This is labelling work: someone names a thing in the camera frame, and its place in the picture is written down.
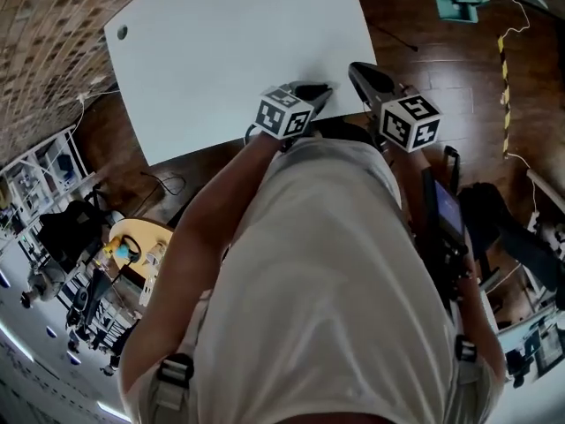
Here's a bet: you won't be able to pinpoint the person's white shirt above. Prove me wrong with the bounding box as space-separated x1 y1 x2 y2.
118 137 509 424

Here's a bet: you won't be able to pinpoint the person's right forearm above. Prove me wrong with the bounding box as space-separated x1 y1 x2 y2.
395 147 508 377

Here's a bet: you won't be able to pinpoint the black floor cable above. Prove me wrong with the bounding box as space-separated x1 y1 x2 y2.
139 170 185 197

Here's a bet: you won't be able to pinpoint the white table top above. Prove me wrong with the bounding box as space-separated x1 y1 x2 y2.
103 0 379 168

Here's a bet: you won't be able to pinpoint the cluttered white workbench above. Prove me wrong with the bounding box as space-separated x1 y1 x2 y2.
498 307 565 388

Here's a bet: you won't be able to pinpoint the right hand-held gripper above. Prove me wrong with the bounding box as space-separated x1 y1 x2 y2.
347 62 443 154

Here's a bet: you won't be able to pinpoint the black office chair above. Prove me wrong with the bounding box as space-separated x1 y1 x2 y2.
458 182 560 293
37 183 109 273

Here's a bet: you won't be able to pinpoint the white power cable with plug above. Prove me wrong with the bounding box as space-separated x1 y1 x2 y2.
74 87 120 149

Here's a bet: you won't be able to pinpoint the person's black trousers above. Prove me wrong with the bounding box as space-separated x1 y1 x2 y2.
313 119 376 149

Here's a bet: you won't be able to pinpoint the white metal shelf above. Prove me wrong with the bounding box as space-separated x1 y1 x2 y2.
0 124 96 255

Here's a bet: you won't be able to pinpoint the grey shoulder strap with buckle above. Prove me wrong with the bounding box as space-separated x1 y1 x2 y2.
454 334 480 386
152 353 195 424

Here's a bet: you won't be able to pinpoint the white paper cup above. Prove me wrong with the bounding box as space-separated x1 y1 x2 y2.
147 242 168 267

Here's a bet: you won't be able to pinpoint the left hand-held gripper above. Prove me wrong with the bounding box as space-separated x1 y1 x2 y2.
253 80 335 152

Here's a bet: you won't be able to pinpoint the teal dustpan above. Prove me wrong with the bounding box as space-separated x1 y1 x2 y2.
431 0 491 25

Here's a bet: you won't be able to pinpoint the yellow black striped tape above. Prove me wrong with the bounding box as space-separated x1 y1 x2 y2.
496 35 513 161

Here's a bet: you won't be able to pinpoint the black headphones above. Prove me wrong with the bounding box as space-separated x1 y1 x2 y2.
119 234 143 264

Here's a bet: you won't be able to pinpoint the round wooden table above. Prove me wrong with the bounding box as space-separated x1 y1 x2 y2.
107 217 176 282

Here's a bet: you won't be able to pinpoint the long ceiling light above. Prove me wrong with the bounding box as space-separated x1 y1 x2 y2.
0 322 34 364
96 402 133 423

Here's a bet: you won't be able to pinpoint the person's left forearm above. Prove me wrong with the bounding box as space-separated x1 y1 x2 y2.
117 130 288 397

